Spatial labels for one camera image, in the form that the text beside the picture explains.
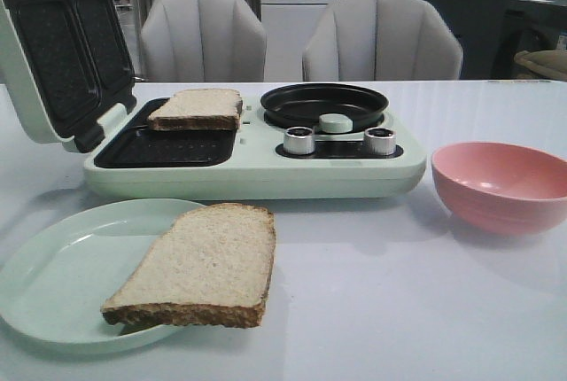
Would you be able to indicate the black round frying pan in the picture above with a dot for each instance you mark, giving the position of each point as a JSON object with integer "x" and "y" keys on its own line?
{"x": 301, "y": 105}

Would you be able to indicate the bread slice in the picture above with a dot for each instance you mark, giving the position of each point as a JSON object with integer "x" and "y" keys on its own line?
{"x": 198, "y": 109}
{"x": 212, "y": 267}

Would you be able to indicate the right silver control knob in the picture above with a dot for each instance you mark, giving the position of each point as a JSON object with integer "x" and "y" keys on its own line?
{"x": 379, "y": 141}

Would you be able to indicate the grey upholstered chair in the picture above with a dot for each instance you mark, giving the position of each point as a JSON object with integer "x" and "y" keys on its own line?
{"x": 381, "y": 40}
{"x": 203, "y": 41}

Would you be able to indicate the dark grey sideboard counter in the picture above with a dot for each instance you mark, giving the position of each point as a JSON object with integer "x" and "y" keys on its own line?
{"x": 491, "y": 32}

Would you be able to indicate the pink plastic bowl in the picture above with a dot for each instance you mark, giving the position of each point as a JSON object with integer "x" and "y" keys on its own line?
{"x": 502, "y": 188}

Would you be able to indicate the left silver control knob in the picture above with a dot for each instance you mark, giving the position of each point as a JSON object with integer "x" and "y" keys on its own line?
{"x": 299, "y": 141}

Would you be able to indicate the right grey upholstered chair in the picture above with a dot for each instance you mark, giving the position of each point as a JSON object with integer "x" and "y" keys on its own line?
{"x": 381, "y": 40}

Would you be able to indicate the silver control knob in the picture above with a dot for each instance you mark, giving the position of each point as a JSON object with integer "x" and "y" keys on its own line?
{"x": 299, "y": 141}
{"x": 379, "y": 141}

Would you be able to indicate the left grey upholstered chair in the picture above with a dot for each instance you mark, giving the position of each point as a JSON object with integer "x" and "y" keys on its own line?
{"x": 203, "y": 41}

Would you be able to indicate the mint green round plate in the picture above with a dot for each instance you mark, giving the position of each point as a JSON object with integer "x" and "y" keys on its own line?
{"x": 53, "y": 287}

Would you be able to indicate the white drawer cabinet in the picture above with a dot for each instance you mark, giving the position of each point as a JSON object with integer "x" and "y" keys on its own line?
{"x": 289, "y": 25}

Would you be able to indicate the mint green sandwich maker lid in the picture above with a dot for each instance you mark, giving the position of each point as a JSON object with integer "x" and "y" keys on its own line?
{"x": 67, "y": 69}

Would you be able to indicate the mint green breakfast maker base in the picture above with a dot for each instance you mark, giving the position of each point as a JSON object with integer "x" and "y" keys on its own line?
{"x": 134, "y": 162}

